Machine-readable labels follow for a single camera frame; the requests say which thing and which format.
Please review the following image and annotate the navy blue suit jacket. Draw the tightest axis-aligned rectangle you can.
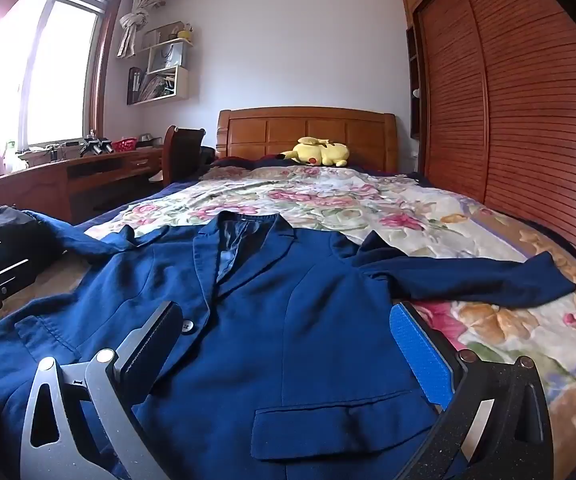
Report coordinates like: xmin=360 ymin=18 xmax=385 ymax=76
xmin=0 ymin=211 xmax=574 ymax=479

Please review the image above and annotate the black folded clothes pile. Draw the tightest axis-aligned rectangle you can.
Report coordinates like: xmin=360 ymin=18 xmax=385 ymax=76
xmin=0 ymin=206 xmax=42 ymax=250

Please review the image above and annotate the navy blue bed sheet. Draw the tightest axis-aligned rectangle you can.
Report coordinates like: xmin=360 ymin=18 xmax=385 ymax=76
xmin=74 ymin=179 xmax=205 ymax=233

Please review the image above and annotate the wooden desk cabinet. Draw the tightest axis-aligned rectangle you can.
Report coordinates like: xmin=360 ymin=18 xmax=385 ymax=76
xmin=0 ymin=148 xmax=162 ymax=224

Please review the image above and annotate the floral bed blanket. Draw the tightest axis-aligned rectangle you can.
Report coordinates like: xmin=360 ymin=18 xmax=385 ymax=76
xmin=0 ymin=164 xmax=576 ymax=480

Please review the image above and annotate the black gadget on desk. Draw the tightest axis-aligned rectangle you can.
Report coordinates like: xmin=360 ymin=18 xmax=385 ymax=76
xmin=79 ymin=129 xmax=114 ymax=157

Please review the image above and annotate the red basket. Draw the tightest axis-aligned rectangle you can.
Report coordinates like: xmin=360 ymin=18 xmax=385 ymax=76
xmin=111 ymin=138 xmax=138 ymax=153

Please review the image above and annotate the wooden chair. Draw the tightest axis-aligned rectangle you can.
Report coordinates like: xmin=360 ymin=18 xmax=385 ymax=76
xmin=162 ymin=126 xmax=205 ymax=186

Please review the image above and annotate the tied beige curtain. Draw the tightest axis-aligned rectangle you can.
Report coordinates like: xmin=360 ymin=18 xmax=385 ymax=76
xmin=116 ymin=0 xmax=164 ymax=58

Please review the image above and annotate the wooden bed headboard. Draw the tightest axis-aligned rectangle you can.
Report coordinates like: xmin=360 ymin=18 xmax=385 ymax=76
xmin=216 ymin=106 xmax=399 ymax=174

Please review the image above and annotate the yellow Pikachu plush toy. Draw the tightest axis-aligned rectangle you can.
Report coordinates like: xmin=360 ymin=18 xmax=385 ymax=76
xmin=281 ymin=136 xmax=350 ymax=167

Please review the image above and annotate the wooden slatted wardrobe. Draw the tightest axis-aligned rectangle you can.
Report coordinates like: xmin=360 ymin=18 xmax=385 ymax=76
xmin=403 ymin=0 xmax=576 ymax=248

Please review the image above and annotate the white wall shelf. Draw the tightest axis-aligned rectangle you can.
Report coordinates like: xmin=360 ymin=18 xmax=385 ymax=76
xmin=127 ymin=21 xmax=193 ymax=105

